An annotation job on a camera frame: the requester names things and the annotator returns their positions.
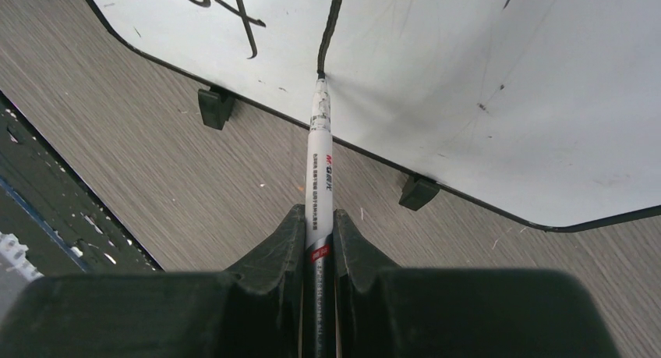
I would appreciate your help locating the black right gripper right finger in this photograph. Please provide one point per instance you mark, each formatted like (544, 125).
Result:
(386, 310)

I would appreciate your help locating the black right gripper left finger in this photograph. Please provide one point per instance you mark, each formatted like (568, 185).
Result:
(250, 309)

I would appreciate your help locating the white whiteboard marker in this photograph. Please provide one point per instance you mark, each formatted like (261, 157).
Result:
(318, 311)

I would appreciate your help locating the small black-framed whiteboard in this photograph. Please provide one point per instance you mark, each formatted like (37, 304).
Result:
(547, 111)

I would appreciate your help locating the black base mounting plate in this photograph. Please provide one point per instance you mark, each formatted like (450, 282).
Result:
(61, 220)

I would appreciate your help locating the white slotted cable duct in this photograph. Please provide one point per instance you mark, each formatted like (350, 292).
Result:
(14, 258)

